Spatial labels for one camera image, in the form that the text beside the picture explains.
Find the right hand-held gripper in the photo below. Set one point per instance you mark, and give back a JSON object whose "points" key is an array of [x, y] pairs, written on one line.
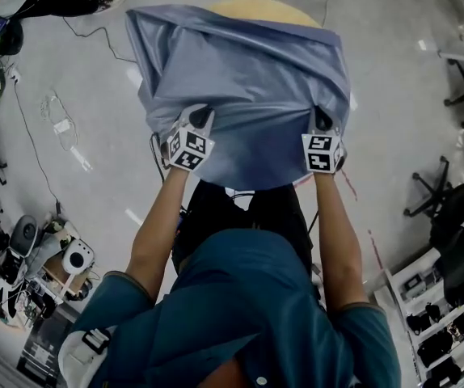
{"points": [[323, 154]]}

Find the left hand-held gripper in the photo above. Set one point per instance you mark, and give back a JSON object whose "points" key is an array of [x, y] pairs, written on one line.
{"points": [[189, 150]]}

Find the blue-grey cloth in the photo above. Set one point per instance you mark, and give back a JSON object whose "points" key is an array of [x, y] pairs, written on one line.
{"points": [[248, 75]]}

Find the person's left forearm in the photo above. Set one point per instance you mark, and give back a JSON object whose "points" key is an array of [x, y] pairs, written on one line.
{"points": [[159, 233]]}

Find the person's right forearm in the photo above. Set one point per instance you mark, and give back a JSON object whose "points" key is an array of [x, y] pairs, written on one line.
{"points": [[337, 241]]}

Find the round wooden table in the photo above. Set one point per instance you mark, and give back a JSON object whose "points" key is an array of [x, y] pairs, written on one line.
{"points": [[264, 12]]}

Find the white power adapter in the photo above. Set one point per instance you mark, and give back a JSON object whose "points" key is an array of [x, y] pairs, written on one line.
{"points": [[62, 127]]}

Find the white box round window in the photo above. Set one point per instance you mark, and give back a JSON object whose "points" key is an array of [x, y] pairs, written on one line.
{"points": [[77, 257]]}

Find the white shelf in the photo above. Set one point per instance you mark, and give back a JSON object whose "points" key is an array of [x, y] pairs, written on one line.
{"points": [[401, 297]]}

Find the white power strip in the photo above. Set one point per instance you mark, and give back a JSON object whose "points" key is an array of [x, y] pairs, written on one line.
{"points": [[13, 74]]}

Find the person's teal shirt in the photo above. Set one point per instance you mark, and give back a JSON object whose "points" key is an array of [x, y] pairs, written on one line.
{"points": [[236, 305]]}

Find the white shell black face device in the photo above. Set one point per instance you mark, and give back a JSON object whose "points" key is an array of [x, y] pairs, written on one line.
{"points": [[24, 234]]}

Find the row of black headsets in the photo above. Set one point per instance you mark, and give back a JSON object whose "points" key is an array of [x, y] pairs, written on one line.
{"points": [[438, 338]]}

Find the white pouch with black buckle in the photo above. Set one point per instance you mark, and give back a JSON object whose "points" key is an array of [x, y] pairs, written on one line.
{"points": [[76, 358]]}

